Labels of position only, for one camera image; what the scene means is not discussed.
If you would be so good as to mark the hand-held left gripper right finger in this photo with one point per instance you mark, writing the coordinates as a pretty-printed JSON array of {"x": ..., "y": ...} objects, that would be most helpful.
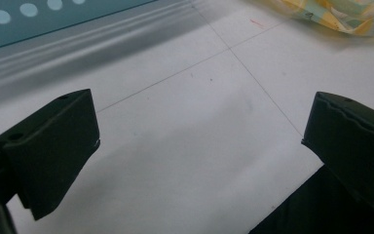
[{"x": 354, "y": 143}]

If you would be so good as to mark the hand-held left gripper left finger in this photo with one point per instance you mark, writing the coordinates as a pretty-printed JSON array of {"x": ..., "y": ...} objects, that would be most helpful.
[{"x": 55, "y": 149}]

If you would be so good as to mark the orange slice print fabric bag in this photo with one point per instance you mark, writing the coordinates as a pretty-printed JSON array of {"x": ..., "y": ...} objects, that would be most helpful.
[{"x": 344, "y": 14}]

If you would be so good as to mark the blue perforated plastic basket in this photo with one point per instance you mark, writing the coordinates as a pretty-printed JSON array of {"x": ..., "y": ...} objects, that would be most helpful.
[{"x": 61, "y": 16}]

